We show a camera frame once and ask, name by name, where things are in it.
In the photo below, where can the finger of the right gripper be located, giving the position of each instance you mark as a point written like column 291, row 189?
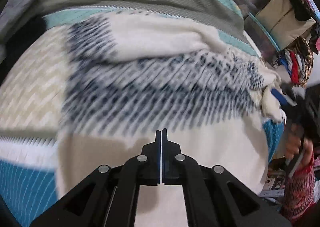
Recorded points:
column 284, row 100

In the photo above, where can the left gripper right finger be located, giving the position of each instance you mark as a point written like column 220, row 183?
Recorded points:
column 212, row 195

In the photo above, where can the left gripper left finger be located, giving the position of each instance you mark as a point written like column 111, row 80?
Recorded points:
column 108, row 196

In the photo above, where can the white fleece patterned sweater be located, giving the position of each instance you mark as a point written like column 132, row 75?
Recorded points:
column 133, row 73

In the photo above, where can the red striped sleeve forearm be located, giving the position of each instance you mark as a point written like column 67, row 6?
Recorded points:
column 299, row 193

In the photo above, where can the person's right hand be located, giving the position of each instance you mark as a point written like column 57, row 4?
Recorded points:
column 293, row 144

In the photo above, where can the beige fabric storage box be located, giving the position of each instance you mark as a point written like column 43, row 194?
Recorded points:
column 286, row 20

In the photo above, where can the beige chevron blanket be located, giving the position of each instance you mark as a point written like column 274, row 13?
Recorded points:
column 33, row 92

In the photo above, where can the striped quilted bedspread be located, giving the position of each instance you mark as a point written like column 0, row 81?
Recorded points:
column 29, row 162

